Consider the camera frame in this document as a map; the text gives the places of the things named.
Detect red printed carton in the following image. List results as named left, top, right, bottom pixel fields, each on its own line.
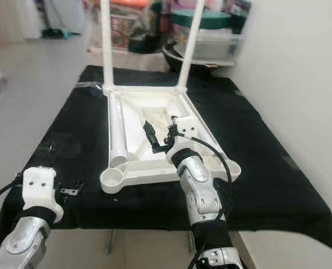
left=110, top=14, right=141, bottom=50

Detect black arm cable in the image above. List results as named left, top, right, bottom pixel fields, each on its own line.
left=0, top=177, right=25, bottom=208
left=187, top=134, right=234, bottom=269

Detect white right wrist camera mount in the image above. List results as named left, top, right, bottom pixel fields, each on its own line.
left=169, top=115, right=200, bottom=163

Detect clear storage box orange lid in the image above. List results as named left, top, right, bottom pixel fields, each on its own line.
left=90, top=0, right=155, bottom=51

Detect black glossy bag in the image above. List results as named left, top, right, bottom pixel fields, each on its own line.
left=128, top=0, right=169, bottom=54

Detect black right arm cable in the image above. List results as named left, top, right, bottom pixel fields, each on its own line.
left=187, top=134, right=234, bottom=269

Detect pink storage box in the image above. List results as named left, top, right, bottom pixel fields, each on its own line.
left=166, top=0, right=223, bottom=11

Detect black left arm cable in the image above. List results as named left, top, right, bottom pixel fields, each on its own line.
left=0, top=177, right=25, bottom=208

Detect clear plastic storage bin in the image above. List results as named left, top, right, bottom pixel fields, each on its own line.
left=180, top=27, right=245, bottom=61

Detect green round pot lid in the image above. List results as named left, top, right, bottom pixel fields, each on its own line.
left=172, top=10, right=237, bottom=29

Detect metal table leg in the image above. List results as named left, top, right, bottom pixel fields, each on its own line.
left=104, top=229, right=115, bottom=253
left=187, top=233, right=196, bottom=253

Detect black table cloth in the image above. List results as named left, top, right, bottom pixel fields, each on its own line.
left=0, top=64, right=332, bottom=256

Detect white low storage box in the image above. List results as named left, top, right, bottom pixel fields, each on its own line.
left=89, top=46, right=167, bottom=71

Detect clear tape strip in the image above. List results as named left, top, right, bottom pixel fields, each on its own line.
left=76, top=81, right=105, bottom=90

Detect black round wok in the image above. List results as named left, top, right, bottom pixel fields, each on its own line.
left=162, top=40, right=189, bottom=68

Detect white plastic children table top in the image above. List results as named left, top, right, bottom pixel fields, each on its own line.
left=99, top=84, right=242, bottom=196

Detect black floor mop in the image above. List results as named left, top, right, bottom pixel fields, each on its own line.
left=43, top=27, right=71, bottom=41

